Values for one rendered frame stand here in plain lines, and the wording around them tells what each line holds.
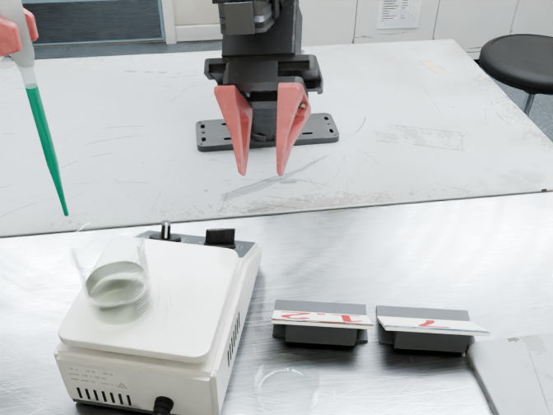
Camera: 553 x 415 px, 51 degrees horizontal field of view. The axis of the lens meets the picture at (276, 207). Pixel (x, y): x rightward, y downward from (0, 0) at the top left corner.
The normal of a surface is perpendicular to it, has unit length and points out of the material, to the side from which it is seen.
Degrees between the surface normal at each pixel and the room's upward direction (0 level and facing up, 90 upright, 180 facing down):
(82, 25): 90
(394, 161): 0
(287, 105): 64
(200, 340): 0
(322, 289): 0
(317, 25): 90
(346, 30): 90
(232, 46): 43
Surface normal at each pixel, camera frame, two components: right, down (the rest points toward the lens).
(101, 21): 0.15, 0.62
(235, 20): -0.18, 0.44
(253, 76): -0.19, -0.16
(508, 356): 0.01, -0.78
